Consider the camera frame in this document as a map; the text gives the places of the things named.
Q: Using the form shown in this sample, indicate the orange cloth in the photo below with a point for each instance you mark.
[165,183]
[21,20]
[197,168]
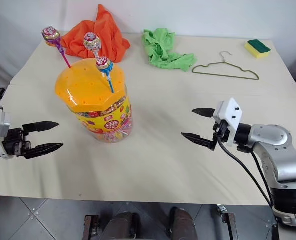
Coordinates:
[105,35]

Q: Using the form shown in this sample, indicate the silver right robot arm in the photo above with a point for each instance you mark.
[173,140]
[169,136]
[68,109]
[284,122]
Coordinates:
[275,136]

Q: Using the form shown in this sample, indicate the lollipop with white stick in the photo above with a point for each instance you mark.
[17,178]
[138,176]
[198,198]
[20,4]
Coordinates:
[91,41]

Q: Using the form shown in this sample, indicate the yellow and green sponge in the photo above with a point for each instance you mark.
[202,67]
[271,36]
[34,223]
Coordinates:
[256,48]

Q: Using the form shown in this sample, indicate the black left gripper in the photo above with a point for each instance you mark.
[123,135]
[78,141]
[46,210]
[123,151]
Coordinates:
[14,142]

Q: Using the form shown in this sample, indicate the orange plastic lollipop jar lid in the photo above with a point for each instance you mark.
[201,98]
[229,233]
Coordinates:
[88,87]

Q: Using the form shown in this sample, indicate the rusty metal frame bar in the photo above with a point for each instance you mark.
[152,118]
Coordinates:
[230,225]

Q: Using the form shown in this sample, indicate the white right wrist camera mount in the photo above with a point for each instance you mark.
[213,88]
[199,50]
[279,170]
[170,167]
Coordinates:
[231,112]

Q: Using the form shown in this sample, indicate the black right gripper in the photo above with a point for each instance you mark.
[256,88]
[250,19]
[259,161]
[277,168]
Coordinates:
[221,132]

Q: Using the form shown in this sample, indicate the lollipop with purple stick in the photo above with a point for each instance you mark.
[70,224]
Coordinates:
[50,34]

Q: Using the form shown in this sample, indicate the lollipop with blue stick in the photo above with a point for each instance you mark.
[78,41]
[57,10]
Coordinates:
[104,64]

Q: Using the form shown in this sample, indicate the clear plastic lollipop jar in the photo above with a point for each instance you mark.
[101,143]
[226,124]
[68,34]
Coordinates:
[112,125]

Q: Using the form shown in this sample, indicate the green cloth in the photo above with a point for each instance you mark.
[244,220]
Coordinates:
[160,47]

